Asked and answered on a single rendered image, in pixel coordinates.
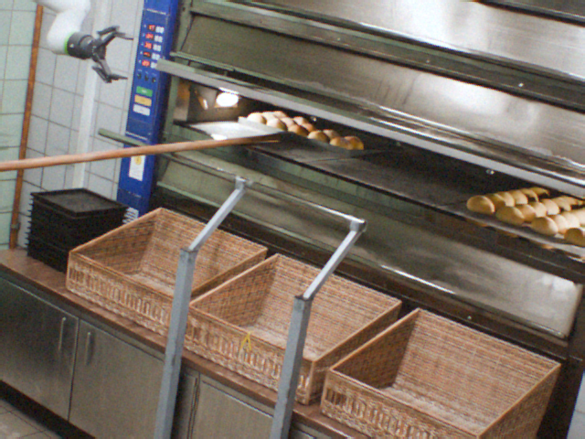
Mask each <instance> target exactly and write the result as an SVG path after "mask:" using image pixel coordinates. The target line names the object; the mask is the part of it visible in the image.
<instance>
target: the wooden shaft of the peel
mask: <svg viewBox="0 0 585 439"><path fill-rule="evenodd" d="M281 139H282V135H281V134H261V135H252V136H242V137H232V138H223V139H214V140H205V141H195V142H186V143H177V144H167V145H149V146H140V147H131V148H123V149H113V150H108V151H104V152H95V153H86V154H76V155H59V156H50V157H41V158H32V159H23V160H15V161H5V162H0V172H6V171H15V170H22V169H31V168H40V167H47V166H64V165H72V164H79V163H88V162H97V161H105V160H106V159H113V158H122V157H130V156H138V155H154V154H162V153H172V152H180V151H188V150H197V149H206V148H214V147H222V146H231V145H248V144H257V143H265V142H273V141H281Z"/></svg>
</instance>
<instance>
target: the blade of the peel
mask: <svg viewBox="0 0 585 439"><path fill-rule="evenodd" d="M239 124H241V125H244V126H248V127H250V128H253V129H257V130H260V131H263V132H266V133H269V134H276V133H277V132H285V131H283V130H281V129H277V128H274V127H271V126H268V125H265V124H262V123H256V122H253V121H250V120H248V118H239ZM294 141H296V142H299V143H303V144H306V145H311V146H314V147H317V148H321V149H324V150H326V151H330V152H333V153H336V154H340V155H345V156H355V155H368V154H374V153H381V152H387V151H394V150H395V149H392V148H389V147H385V146H383V145H377V144H373V143H370V142H367V141H364V140H361V141H362V143H363V145H364V150H349V149H346V148H342V147H339V146H336V145H330V144H328V143H324V142H321V141H317V140H314V139H312V138H308V137H305V136H302V135H298V134H295V138H294Z"/></svg>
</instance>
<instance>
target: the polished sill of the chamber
mask: <svg viewBox="0 0 585 439"><path fill-rule="evenodd" d="M171 134H174V135H177V136H180V137H183V138H185V139H188V140H191V141H194V142H195V141H205V140H214V139H223V138H225V137H222V136H219V135H216V134H212V133H209V132H206V131H203V130H200V129H197V128H195V127H192V126H189V125H186V124H183V123H178V124H173V125H172V132H171ZM214 148H215V149H218V150H220V151H223V152H226V153H229V154H232V155H236V156H239V157H242V158H245V159H248V160H250V161H253V162H256V163H259V164H262V165H265V166H269V167H272V168H275V169H278V170H281V171H283V172H286V173H289V174H292V175H294V176H297V177H301V178H304V179H307V180H310V181H313V182H315V183H318V184H321V185H324V186H327V187H331V188H334V189H338V190H340V191H343V192H345V193H348V194H351V195H354V196H357V197H360V198H364V199H367V200H370V201H373V202H376V203H378V204H381V205H384V206H386V207H389V208H392V209H394V210H396V211H399V212H402V213H405V214H408V215H411V216H413V217H416V218H419V219H422V220H427V221H429V222H431V223H434V224H437V225H440V226H443V227H445V228H448V229H451V230H456V231H459V232H461V233H464V234H467V235H470V236H473V237H475V238H477V239H479V240H482V241H487V242H490V243H492V244H495V245H498V246H501V247H504V248H507V249H509V250H512V251H513V250H515V251H518V252H522V253H524V254H526V255H529V256H532V257H535V258H538V259H540V260H543V261H546V262H550V263H553V264H556V265H558V266H561V267H564V268H567V269H569V270H571V271H573V272H576V273H581V274H584V275H585V257H583V256H580V255H578V254H575V253H573V252H568V251H565V250H562V249H560V248H557V247H554V246H551V245H549V244H546V243H544V242H541V241H536V240H533V239H530V238H528V237H522V236H520V235H517V234H514V233H511V232H508V231H505V230H500V229H498V228H495V227H492V226H489V225H486V224H483V223H481V222H478V221H476V220H473V219H468V218H466V217H463V216H460V215H457V214H454V213H451V212H449V211H446V210H443V209H438V208H435V206H432V205H430V204H427V203H423V202H420V201H418V200H415V199H412V198H407V197H404V196H401V195H399V194H396V193H393V192H390V191H387V190H385V189H382V188H379V187H374V186H371V185H369V184H366V183H363V182H360V181H357V180H354V179H352V178H349V177H344V176H341V175H338V174H334V173H331V172H328V171H325V170H323V169H320V168H317V167H314V166H309V165H307V164H304V163H301V162H298V161H295V160H292V159H290V158H287V157H284V156H281V155H276V154H274V153H271V152H268V151H265V150H262V149H259V148H257V147H254V146H251V145H231V146H222V147H214Z"/></svg>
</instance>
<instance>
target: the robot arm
mask: <svg viewBox="0 0 585 439"><path fill-rule="evenodd" d="M29 1H34V2H35V3H37V4H39V5H42V6H44V7H45V8H47V9H49V10H52V12H56V13H57V16H56V18H55V21H54V23H53V24H52V26H51V28H50V30H49V31H48V34H47V38H46V42H47V46H48V49H50V50H51V51H52V52H53V53H54V54H56V55H67V56H71V57H74V58H77V59H81V60H86V59H90V60H93V61H94V63H93V66H91V69H92V70H95V71H96V72H97V73H98V75H99V76H100V77H101V78H102V79H103V81H104V82H105V83H112V80H128V78H126V77H124V76H121V75H118V74H114V73H112V71H111V69H110V67H109V65H108V63H107V59H106V58H105V57H106V50H107V48H106V47H107V46H108V45H109V44H110V43H111V42H112V41H113V40H114V39H115V38H117V37H120V38H124V39H127V40H134V37H128V36H125V35H126V33H123V32H120V31H119V29H120V26H111V27H107V28H105V29H103V30H101V31H97V32H96V34H97V38H93V36H92V35H90V34H87V33H83V32H80V31H81V28H82V26H83V24H84V23H85V21H86V19H87V17H88V15H89V13H90V1H89V0H29ZM109 33H111V34H110V35H109V36H108V37H106V38H105V39H104V40H102V39H101V37H103V36H104V35H107V34H109ZM98 63H100V65H101V67H100V65H98Z"/></svg>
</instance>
